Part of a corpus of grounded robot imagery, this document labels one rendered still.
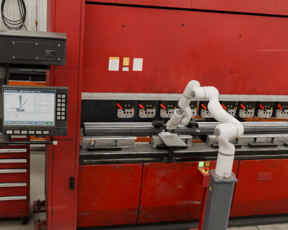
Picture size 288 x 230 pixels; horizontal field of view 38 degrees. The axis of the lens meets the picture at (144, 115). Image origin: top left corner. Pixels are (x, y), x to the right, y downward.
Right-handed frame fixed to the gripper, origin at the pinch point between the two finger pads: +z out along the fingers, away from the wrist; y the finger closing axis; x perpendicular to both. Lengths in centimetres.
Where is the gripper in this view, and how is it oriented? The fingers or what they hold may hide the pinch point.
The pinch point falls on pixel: (169, 130)
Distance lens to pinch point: 387.7
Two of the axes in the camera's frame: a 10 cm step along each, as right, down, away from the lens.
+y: -9.7, 0.0, -2.6
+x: 1.4, 8.5, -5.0
